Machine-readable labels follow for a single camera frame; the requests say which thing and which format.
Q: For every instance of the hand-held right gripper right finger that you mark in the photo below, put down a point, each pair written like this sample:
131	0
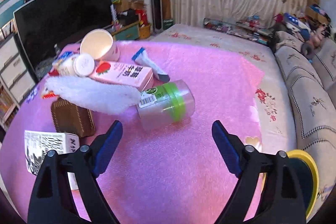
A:
225	148

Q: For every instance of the yellow rimmed trash bin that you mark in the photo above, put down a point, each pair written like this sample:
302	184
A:
313	174

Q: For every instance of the clutter of boxes and bags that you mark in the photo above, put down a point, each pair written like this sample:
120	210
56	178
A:
128	11

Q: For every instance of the white foam fruit net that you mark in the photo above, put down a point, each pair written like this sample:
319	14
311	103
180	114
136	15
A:
92	92

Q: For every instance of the pile of plush toys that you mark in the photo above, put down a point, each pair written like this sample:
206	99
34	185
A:
312	29

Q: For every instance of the pink tablecloth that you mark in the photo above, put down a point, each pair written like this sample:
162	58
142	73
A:
170	174

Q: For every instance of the brown woven box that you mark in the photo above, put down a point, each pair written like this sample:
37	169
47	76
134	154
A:
71	119

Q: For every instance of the dark round cushion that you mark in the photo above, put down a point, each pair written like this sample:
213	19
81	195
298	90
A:
307	50

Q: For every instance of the white paper cup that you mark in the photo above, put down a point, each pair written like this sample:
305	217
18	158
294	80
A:
95	43

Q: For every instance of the white bottle with round lid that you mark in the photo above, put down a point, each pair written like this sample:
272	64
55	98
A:
84	64

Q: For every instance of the pile of books and boxes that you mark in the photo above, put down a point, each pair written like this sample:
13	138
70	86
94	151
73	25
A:
236	26

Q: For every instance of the blue and white packet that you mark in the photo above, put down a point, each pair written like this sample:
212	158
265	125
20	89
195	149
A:
64	56

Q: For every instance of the white tube with blue end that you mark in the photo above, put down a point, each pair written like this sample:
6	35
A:
151	62

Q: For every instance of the beige embroidered sofa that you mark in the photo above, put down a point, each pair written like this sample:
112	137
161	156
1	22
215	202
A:
309	113

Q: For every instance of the tower fan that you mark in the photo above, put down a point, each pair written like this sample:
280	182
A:
156	8

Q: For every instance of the black and white printed carton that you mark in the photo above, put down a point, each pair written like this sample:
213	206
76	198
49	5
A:
39	142

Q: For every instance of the clear jar with green lid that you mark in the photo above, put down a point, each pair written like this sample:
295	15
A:
162	106

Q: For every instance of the white drawer cabinet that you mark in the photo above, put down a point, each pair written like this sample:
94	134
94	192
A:
10	64

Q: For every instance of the black television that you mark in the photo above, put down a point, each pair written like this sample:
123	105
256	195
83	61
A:
63	19

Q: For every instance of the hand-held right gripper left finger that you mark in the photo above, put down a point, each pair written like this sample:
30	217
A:
109	150

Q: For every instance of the small green box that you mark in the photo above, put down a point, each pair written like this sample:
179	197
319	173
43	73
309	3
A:
168	23

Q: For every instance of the pink strawberry milk carton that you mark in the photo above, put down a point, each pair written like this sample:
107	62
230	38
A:
123	74

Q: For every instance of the yellow basket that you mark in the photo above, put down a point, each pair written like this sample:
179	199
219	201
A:
145	31

